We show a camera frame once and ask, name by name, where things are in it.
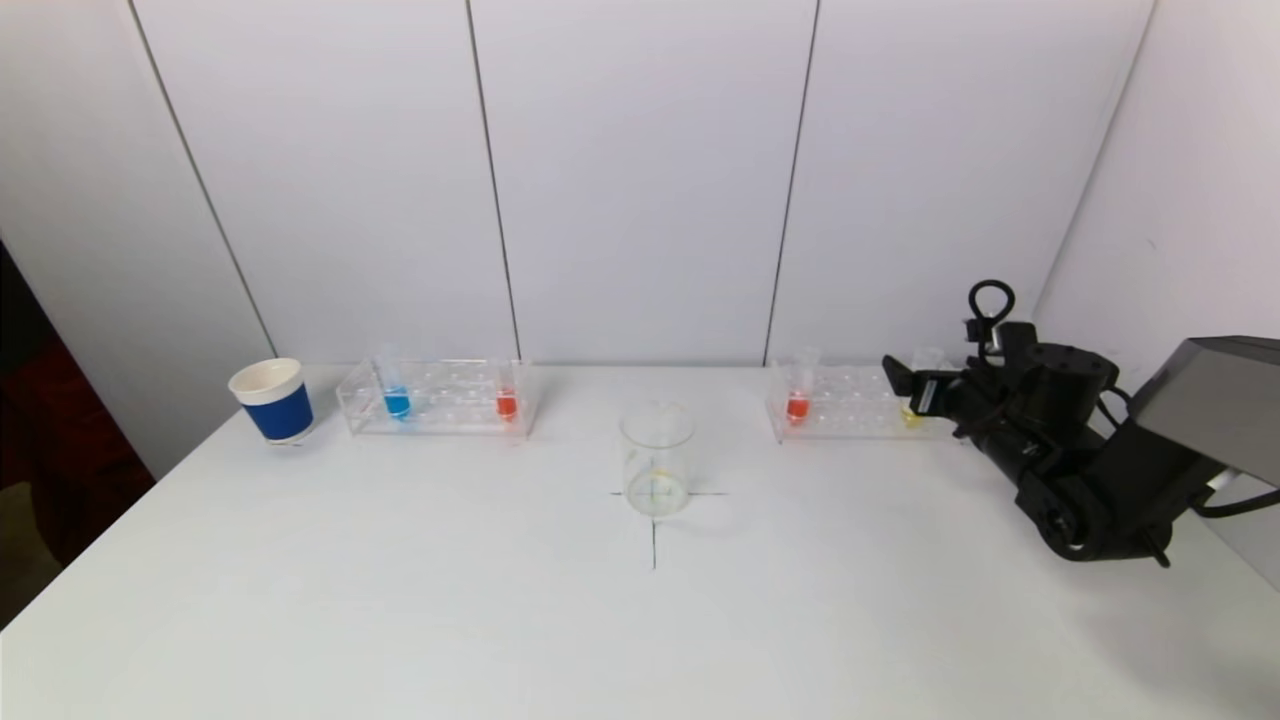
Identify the black arm base cable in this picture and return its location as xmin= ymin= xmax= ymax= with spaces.
xmin=1193 ymin=468 xmax=1280 ymax=519

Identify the clear glass beaker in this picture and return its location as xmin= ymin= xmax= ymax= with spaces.
xmin=619 ymin=401 xmax=696 ymax=519

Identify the clear acrylic test tube rack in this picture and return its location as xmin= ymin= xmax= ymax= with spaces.
xmin=336 ymin=358 xmax=536 ymax=438
xmin=765 ymin=360 xmax=966 ymax=443

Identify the test tube with yellow pigment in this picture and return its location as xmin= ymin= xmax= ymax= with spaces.
xmin=903 ymin=347 xmax=946 ymax=429

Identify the blue and white paper cup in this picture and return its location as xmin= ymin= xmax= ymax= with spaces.
xmin=228 ymin=358 xmax=316 ymax=446

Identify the black looped camera cable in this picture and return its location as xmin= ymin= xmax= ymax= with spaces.
xmin=967 ymin=280 xmax=1017 ymax=349

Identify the test tube with blue pigment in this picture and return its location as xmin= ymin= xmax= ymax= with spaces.
xmin=375 ymin=345 xmax=413 ymax=421

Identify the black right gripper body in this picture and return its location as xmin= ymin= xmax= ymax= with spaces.
xmin=908 ymin=369 xmax=1014 ymax=455

